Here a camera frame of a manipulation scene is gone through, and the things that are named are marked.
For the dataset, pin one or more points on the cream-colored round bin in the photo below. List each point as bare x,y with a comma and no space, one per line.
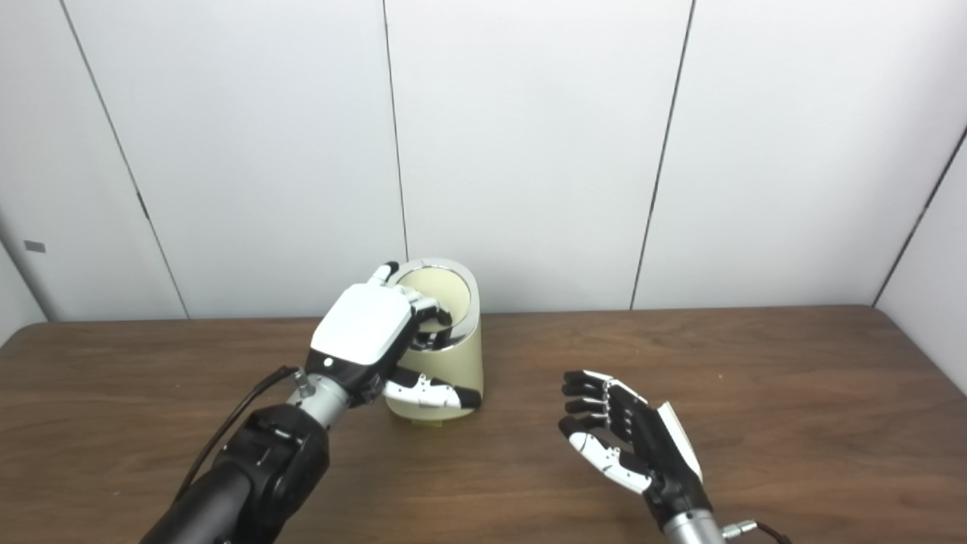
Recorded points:
464,363

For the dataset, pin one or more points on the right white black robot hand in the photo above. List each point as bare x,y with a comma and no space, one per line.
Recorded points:
657,446

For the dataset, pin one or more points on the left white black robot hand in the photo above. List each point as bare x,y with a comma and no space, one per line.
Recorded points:
363,325

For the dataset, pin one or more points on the cream round bin lid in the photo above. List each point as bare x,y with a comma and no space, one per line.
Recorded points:
446,291

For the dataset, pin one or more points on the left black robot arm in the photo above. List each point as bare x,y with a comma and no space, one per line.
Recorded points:
257,476

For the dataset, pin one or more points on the small grey wall label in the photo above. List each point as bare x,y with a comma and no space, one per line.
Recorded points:
34,246

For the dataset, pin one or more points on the yellow tape piece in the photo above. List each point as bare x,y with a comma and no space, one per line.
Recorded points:
425,422

